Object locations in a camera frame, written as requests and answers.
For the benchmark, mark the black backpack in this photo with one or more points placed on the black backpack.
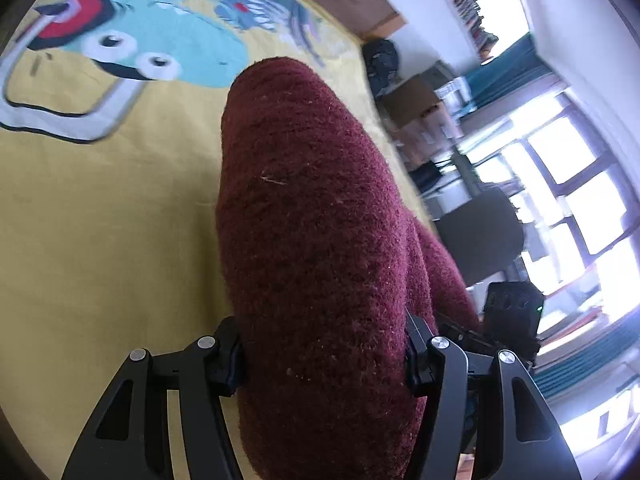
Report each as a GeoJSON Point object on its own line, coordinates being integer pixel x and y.
{"type": "Point", "coordinates": [381, 65]}

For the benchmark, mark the row of books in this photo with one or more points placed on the row of books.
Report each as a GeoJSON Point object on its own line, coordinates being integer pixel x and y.
{"type": "Point", "coordinates": [467, 5]}

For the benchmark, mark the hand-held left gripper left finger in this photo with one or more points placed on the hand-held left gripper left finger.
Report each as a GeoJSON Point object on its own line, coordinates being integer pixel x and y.
{"type": "Point", "coordinates": [227, 360]}

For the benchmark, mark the dark red knitted sweater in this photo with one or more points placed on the dark red knitted sweater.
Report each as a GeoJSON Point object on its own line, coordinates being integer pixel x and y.
{"type": "Point", "coordinates": [310, 235]}

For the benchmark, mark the wooden drawer cabinet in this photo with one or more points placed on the wooden drawer cabinet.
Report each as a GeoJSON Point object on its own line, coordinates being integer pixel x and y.
{"type": "Point", "coordinates": [415, 105]}

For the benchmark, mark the grey chair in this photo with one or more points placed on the grey chair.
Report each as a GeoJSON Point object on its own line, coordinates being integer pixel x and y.
{"type": "Point", "coordinates": [480, 235]}

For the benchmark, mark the white-legged desk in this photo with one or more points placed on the white-legged desk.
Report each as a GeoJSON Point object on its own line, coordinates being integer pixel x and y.
{"type": "Point", "coordinates": [450, 195]}

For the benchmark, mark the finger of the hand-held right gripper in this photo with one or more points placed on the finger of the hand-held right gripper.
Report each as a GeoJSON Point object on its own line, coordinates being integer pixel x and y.
{"type": "Point", "coordinates": [465, 337]}

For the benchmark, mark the yellow printed blanket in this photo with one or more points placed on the yellow printed blanket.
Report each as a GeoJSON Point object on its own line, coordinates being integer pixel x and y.
{"type": "Point", "coordinates": [100, 210]}

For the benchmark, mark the teal curtain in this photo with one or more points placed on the teal curtain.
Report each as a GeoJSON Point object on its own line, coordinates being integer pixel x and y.
{"type": "Point", "coordinates": [585, 360]}
{"type": "Point", "coordinates": [505, 67]}

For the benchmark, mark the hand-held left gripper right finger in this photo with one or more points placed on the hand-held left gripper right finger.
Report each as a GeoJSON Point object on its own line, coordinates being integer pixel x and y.
{"type": "Point", "coordinates": [417, 360]}

